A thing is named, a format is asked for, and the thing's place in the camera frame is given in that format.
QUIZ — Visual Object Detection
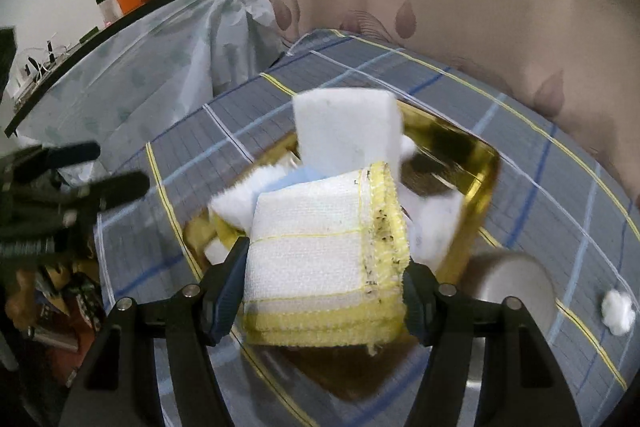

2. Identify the white fluffy cloth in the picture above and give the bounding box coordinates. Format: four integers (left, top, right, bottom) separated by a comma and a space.
207, 165, 288, 232

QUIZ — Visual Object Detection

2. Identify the white yellow towel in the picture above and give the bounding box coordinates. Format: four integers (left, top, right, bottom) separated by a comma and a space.
242, 161, 410, 348

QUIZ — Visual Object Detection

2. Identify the light blue fluffy cloth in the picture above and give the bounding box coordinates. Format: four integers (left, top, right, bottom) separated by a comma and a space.
253, 165, 324, 205

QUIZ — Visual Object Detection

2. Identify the white cloth front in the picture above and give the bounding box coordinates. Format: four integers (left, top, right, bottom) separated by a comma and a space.
203, 235, 229, 265

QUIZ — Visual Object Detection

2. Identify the red white star cloth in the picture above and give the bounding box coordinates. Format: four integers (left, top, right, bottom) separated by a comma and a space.
398, 185, 464, 272

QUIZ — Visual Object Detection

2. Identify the stainless steel bowl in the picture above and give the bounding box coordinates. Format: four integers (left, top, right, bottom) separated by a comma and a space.
458, 248, 555, 426

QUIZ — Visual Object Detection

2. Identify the white bottle on shelf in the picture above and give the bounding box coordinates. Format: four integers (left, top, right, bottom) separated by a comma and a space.
96, 0, 122, 26

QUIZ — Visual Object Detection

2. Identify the grey plaid table cover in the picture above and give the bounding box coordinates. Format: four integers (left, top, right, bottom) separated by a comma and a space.
96, 30, 639, 426

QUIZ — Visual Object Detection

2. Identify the red gold tin box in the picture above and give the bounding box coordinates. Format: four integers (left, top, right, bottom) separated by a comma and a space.
182, 101, 500, 402

